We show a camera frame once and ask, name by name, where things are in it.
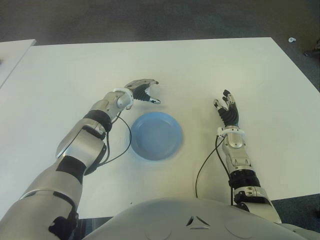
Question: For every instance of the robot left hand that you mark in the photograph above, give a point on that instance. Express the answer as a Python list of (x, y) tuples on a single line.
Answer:
[(140, 91)]

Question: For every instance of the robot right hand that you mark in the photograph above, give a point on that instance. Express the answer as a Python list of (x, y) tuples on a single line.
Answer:
[(230, 115)]

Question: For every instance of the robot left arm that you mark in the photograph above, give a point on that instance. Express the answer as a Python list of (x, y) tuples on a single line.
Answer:
[(80, 140)]

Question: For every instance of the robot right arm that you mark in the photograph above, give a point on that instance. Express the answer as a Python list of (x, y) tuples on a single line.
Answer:
[(237, 155)]

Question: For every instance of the blue plate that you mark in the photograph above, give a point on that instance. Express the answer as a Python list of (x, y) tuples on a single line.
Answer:
[(156, 136)]

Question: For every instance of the small white floor object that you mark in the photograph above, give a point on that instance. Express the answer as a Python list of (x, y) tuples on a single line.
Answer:
[(291, 39)]

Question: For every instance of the dark shoe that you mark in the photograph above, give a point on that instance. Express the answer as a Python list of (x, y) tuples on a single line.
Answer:
[(311, 53)]

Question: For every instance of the grey robot torso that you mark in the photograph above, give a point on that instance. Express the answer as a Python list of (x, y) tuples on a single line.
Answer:
[(187, 220)]

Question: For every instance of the white side table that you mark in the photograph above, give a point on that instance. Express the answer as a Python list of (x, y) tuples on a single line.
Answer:
[(13, 52)]

